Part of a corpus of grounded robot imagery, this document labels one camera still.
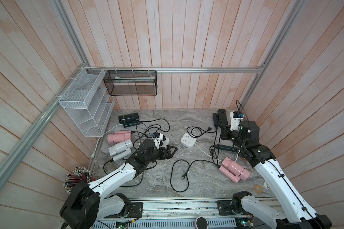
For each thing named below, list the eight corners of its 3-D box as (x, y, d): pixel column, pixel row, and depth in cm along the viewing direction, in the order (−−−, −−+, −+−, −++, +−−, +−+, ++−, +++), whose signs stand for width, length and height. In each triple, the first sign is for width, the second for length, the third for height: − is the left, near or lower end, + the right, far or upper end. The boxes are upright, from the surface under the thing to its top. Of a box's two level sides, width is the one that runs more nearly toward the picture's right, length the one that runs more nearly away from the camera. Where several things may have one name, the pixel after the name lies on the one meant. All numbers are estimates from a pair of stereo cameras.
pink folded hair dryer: (110, 148, 99) (108, 143, 94) (109, 138, 104) (106, 134, 99) (133, 140, 102) (131, 136, 98) (131, 132, 107) (129, 127, 103)
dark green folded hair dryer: (121, 128, 110) (119, 124, 105) (120, 120, 115) (118, 115, 111) (140, 124, 112) (139, 120, 108) (138, 116, 118) (137, 111, 114)
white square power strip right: (179, 141, 102) (179, 139, 100) (185, 134, 107) (185, 131, 105) (191, 149, 98) (192, 147, 96) (197, 141, 103) (198, 139, 101)
